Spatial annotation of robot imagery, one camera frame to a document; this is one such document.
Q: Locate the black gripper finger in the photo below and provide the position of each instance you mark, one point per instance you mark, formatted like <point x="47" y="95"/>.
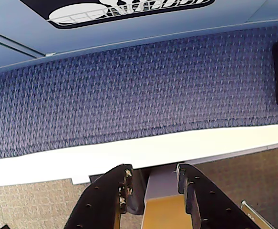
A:
<point x="103" y="198"/>
<point x="208" y="198"/>

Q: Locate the white flat board strip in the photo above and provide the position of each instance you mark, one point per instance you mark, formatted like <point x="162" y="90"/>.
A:
<point x="105" y="155"/>

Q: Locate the black white dishwasher sticker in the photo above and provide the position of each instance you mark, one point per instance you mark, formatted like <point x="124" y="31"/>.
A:
<point x="64" y="14"/>

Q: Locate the yellow and grey block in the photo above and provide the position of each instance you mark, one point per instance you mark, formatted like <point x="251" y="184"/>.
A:
<point x="165" y="212"/>

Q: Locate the blue toy kitchen unit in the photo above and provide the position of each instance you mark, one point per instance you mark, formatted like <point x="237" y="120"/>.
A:
<point x="153" y="31"/>

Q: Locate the blue dishwasher door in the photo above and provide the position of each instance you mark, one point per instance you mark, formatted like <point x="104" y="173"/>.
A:
<point x="129" y="33"/>

